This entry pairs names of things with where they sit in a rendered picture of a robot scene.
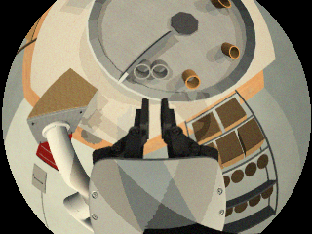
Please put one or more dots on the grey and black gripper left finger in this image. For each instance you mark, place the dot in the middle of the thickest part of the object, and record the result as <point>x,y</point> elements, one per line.
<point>132,144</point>

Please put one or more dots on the bronze bushing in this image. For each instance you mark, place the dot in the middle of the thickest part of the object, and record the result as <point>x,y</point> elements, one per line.
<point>226,47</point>
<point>194,83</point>
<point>221,3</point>

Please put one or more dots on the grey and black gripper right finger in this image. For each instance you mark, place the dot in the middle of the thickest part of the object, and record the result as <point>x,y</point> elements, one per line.
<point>179,144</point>

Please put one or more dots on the grey metal bushing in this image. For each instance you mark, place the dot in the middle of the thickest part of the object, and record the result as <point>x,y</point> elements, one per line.
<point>159,75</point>
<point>143,75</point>

